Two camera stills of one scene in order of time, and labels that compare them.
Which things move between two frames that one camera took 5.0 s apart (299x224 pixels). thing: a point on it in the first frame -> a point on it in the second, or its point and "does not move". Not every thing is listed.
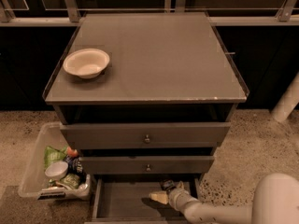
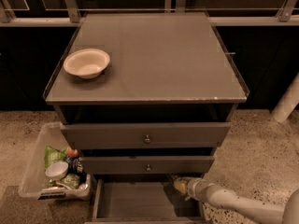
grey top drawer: x=144 y=135 does not move
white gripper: x=175 y=197 -> x=194 y=187
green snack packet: x=71 y=179 does not move
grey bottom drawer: x=126 y=199 does not move
